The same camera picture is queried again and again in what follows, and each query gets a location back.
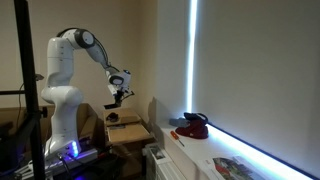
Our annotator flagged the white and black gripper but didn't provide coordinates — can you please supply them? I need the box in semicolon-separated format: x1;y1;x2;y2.
108;83;130;107

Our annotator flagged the robot base platform with light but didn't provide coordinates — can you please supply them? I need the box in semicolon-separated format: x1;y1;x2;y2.
19;146;99;178

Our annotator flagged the open tan nightstand drawer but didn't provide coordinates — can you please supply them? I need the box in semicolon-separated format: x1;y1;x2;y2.
105;122;155;146

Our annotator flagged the wooden nightstand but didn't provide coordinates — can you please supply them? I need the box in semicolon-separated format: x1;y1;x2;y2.
102;108;156;178

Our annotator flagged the small black object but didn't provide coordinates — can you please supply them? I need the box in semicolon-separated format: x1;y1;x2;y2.
106;113;120;122

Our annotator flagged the grey simplehuman package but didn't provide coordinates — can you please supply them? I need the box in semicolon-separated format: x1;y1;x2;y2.
108;124;126;131

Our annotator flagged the brown cardboard box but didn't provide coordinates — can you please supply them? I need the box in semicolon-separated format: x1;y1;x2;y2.
76;103;100;141

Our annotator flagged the dark red baseball cap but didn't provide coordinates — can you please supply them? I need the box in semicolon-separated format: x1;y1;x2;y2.
174;118;210;140

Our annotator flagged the white magazine with picture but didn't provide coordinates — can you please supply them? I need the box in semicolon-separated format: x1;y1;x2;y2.
199;155;264;180

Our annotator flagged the grey window roller blind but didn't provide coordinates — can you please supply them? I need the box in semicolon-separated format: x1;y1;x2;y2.
193;0;320;178

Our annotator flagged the orange handled screwdriver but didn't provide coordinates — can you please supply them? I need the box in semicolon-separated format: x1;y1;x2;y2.
170;130;186;148

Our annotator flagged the white wall radiator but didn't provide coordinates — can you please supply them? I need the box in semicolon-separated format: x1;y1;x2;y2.
145;143;188;180

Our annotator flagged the dark blue strap object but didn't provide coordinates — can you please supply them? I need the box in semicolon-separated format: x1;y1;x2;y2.
183;112;209;125

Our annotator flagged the black camera stand pole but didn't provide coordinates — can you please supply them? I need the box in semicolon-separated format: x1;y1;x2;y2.
0;0;48;180

